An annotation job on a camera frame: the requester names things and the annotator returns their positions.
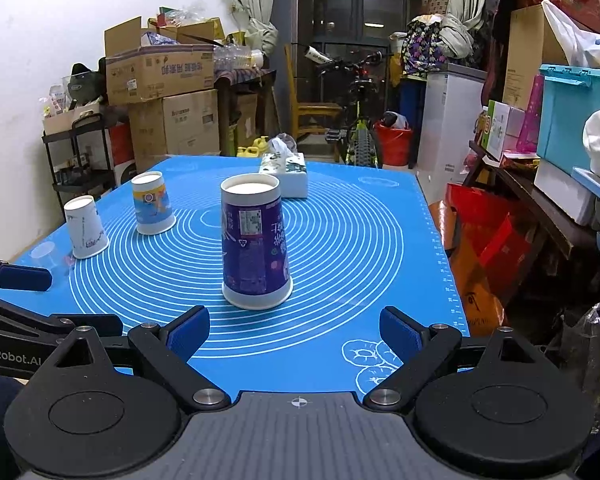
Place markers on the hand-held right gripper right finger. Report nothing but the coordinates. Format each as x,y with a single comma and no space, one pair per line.
400,334

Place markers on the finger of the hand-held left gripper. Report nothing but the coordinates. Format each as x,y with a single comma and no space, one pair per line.
55,324
22,278

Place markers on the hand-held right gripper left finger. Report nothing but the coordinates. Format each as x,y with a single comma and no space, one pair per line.
190,334

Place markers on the purple paper cup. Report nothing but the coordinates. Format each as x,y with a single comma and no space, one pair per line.
255,245

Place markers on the clear plastic cup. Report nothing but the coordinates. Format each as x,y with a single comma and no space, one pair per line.
47,258

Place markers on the white paper cup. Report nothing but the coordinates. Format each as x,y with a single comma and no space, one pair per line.
85,230

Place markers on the blue and yellow paper cup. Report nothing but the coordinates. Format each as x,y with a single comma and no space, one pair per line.
152,205

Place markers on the orange paper bag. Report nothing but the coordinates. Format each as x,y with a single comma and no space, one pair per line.
472,285

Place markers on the blue silicone mat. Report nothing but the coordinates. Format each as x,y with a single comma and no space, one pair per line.
355,240

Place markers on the black trolley rack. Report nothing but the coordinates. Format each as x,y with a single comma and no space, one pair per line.
62,160

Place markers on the red paper bag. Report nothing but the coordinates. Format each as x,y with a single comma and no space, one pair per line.
485,225

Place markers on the small cardboard box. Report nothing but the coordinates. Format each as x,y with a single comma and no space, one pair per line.
67,119

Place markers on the white tissue box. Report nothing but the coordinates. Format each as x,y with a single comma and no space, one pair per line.
290,180

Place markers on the dark wooden side table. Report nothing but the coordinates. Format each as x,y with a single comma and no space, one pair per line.
530,200

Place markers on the red plastic bucket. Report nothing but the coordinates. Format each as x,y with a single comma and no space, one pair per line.
394,145

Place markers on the tall brown cardboard box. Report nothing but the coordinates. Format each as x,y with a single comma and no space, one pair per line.
147,135

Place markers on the yellow plastic jug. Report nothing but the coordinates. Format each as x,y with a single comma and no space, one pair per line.
247,151

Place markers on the dark plastic bag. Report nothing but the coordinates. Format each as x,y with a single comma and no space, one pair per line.
592,355

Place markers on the black and green bicycle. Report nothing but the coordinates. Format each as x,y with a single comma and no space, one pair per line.
364,142

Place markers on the dark green bag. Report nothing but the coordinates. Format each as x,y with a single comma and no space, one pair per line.
86,85

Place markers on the plain brown cardboard box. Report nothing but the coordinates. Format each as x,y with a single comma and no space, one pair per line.
190,122

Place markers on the white chest freezer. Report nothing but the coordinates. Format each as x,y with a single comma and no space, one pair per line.
447,125

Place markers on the flat white box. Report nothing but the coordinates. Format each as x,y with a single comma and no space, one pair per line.
562,192

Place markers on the green and white box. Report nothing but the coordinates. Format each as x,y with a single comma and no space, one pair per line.
495,130

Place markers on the yellow wooden chair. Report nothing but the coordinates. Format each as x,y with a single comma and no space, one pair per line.
312,109

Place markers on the open printed cardboard box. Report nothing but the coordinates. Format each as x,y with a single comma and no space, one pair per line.
155,75

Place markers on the pink box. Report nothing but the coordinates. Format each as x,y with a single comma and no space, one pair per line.
532,117

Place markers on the light blue storage bin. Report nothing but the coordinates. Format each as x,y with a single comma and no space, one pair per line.
565,115

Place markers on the pile of clear plastic bottles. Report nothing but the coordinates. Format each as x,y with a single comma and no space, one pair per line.
237,56

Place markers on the floral cloth bag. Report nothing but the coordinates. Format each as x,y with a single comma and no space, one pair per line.
422,50

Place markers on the large brown cardboard box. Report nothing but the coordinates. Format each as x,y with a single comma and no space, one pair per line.
525,55

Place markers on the grey refrigerator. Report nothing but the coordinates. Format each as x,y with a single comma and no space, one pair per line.
290,35

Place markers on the pale green curtain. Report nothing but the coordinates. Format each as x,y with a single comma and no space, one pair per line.
467,0
252,5

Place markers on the white plastic bag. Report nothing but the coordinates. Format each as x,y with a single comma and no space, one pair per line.
575,40

